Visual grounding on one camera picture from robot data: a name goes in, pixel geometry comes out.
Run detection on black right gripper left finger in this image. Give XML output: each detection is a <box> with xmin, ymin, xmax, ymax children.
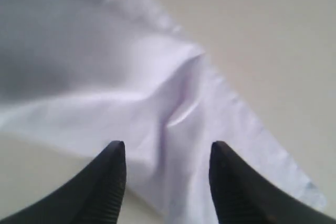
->
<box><xmin>1</xmin><ymin>141</ymin><xmax>127</xmax><ymax>223</ymax></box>

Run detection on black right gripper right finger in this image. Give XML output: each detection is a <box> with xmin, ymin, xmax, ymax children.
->
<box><xmin>209</xmin><ymin>141</ymin><xmax>335</xmax><ymax>224</ymax></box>

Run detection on white t-shirt red lettering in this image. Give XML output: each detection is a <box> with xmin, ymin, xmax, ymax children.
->
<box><xmin>1</xmin><ymin>0</ymin><xmax>324</xmax><ymax>223</ymax></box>

